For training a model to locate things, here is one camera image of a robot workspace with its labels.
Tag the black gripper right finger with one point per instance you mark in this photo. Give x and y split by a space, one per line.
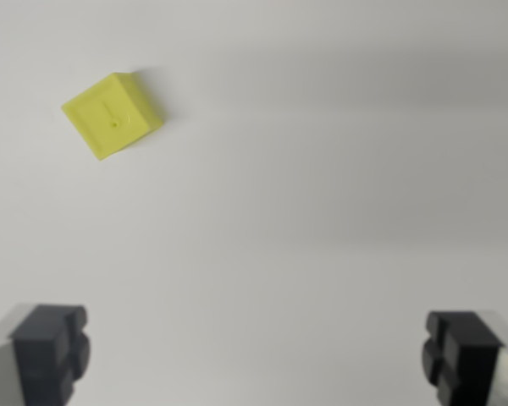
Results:
465 359

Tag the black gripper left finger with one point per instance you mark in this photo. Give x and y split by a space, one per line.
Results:
42 355

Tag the yellow plastic cube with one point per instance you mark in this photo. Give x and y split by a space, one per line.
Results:
110 116

